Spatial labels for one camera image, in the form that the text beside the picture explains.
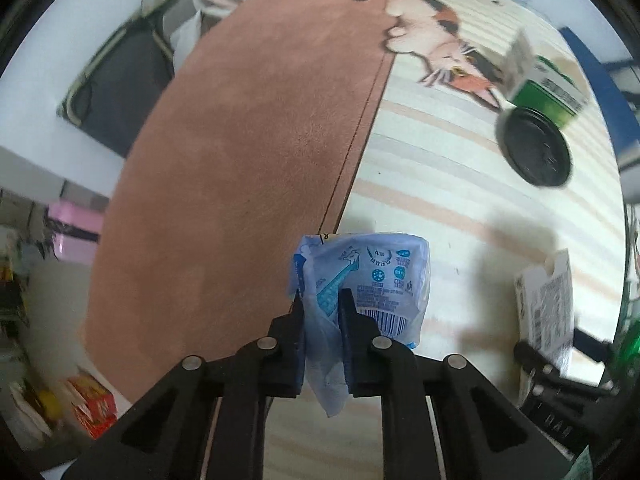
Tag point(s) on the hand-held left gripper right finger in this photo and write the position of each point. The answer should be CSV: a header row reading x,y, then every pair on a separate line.
x,y
348,345

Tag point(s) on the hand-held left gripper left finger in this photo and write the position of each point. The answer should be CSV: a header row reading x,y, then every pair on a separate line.
x,y
298,345

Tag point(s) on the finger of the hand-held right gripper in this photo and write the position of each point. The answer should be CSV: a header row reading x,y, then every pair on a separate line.
x,y
592,345
555,380

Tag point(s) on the blue white carton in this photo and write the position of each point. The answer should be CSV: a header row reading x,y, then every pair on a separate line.
x,y
547,305

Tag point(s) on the blue plastic wrapper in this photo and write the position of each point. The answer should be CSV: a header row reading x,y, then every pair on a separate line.
x,y
380,270

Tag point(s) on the striped tablecloth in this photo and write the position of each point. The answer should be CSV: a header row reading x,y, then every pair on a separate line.
x,y
450,200

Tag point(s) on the terracotta table cloth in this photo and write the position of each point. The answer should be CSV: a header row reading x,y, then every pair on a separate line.
x,y
240,160

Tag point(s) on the black round lid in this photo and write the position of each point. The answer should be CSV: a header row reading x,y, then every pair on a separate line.
x,y
532,147

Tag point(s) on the red orange box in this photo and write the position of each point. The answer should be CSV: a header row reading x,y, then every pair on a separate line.
x,y
95,405

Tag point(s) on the pink box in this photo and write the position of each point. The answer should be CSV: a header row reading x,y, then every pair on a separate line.
x,y
75,240

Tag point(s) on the white green box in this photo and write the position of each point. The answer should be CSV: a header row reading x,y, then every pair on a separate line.
x,y
550,95

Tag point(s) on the blue board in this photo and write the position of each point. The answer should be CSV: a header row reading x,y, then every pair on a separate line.
x,y
595,75

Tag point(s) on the cluttered shelf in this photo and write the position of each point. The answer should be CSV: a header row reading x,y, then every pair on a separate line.
x,y
25,310

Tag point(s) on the black bag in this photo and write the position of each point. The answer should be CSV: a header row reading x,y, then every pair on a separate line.
x,y
120,90

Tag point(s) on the cat-shaped mat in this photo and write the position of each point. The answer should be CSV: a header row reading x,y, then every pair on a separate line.
x,y
430,25

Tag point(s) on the white cloth bag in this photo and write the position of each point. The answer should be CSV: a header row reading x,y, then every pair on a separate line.
x,y
190,30

